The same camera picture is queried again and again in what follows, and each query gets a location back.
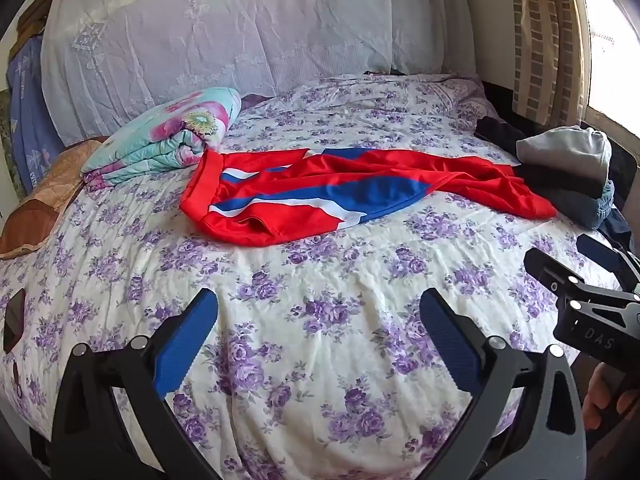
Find orange brown pillow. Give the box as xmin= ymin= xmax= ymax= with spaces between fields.
xmin=0 ymin=137 xmax=108 ymax=261

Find grey folded garment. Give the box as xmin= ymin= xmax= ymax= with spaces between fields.
xmin=516 ymin=126 xmax=613 ymax=188

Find purple floral bed sheet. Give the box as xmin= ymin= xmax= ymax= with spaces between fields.
xmin=0 ymin=72 xmax=626 ymax=480

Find folded floral quilt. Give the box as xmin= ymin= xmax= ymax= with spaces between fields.
xmin=81 ymin=86 xmax=242 ymax=188

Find beige checked curtain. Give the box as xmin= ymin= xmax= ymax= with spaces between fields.
xmin=510 ymin=0 xmax=593 ymax=126

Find dark cloth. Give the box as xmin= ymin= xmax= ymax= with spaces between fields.
xmin=472 ymin=116 xmax=523 ymax=148

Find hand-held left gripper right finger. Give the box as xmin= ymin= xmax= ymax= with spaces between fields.
xmin=419 ymin=287 xmax=587 ymax=480

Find window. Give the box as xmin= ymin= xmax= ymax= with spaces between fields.
xmin=575 ymin=0 xmax=640 ymax=128

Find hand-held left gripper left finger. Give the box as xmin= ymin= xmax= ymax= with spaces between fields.
xmin=50 ymin=287 xmax=221 ymax=480

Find red blue white pants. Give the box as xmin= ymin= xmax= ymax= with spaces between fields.
xmin=180 ymin=147 xmax=558 ymax=248

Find white lace headboard cover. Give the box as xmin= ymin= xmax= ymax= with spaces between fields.
xmin=40 ymin=0 xmax=476 ymax=150

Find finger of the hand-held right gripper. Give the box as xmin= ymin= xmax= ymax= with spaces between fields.
xmin=576 ymin=233 xmax=640 ymax=292
xmin=523 ymin=247 xmax=587 ymax=307

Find blue denim garment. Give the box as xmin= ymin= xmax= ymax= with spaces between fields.
xmin=575 ymin=180 xmax=618 ymax=231

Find blue printed cloth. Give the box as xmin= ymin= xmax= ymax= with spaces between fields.
xmin=6 ymin=35 xmax=66 ymax=196

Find black folded garment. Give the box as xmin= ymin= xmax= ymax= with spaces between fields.
xmin=515 ymin=165 xmax=606 ymax=201

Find black phone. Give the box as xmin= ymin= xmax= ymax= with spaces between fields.
xmin=2 ymin=290 xmax=26 ymax=353

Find person's right hand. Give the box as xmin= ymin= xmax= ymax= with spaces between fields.
xmin=582 ymin=362 xmax=626 ymax=428

